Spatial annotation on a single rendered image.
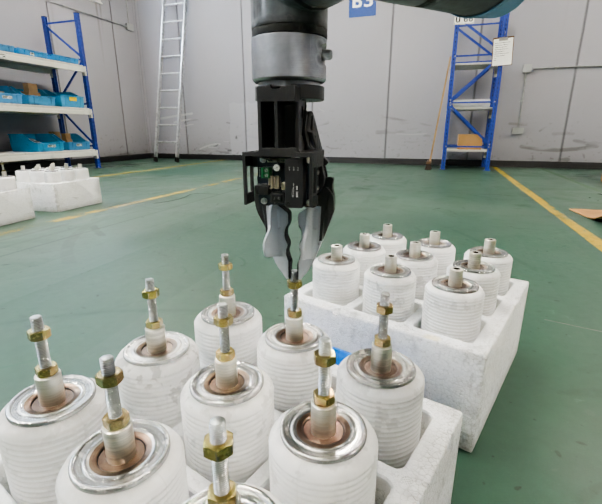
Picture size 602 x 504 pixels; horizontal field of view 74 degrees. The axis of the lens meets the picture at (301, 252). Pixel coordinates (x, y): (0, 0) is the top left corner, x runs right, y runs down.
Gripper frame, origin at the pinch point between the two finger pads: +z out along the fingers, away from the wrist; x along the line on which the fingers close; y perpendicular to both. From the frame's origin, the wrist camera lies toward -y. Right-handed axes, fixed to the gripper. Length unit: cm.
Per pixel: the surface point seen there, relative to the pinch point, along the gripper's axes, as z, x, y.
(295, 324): 7.0, 0.4, 1.6
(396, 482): 16.4, 13.2, 13.1
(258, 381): 9.1, -1.2, 10.9
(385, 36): -148, -20, -617
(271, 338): 9.1, -2.6, 2.0
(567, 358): 34, 52, -49
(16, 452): 11.3, -19.5, 22.8
